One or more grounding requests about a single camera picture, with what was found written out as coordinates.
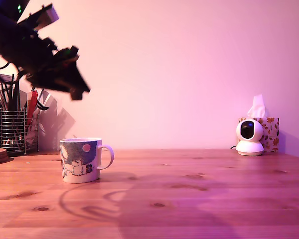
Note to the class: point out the cartoon print ceramic mug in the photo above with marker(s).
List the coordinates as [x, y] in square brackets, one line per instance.
[78, 161]

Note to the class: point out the grey metal rail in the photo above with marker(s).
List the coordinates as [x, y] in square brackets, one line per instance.
[1, 79]

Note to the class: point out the black flat spatula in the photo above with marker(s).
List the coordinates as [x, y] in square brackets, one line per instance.
[13, 100]

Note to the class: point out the wooden chopsticks bundle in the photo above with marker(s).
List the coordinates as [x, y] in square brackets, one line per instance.
[2, 103]

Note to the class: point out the small white round camera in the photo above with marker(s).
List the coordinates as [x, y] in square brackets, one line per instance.
[250, 147]

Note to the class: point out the white tissue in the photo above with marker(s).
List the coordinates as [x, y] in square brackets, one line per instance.
[257, 107]

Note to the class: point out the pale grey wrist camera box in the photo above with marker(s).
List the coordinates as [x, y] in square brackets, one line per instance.
[48, 15]

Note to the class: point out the pale knife blade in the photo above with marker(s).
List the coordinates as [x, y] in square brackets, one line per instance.
[47, 98]

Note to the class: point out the floral tissue box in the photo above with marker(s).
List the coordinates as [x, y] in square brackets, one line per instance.
[272, 134]

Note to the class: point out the black tool head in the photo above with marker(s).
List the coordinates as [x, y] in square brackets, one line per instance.
[43, 107]

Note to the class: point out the thin black chopstick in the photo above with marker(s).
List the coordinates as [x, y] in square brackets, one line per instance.
[13, 78]
[18, 98]

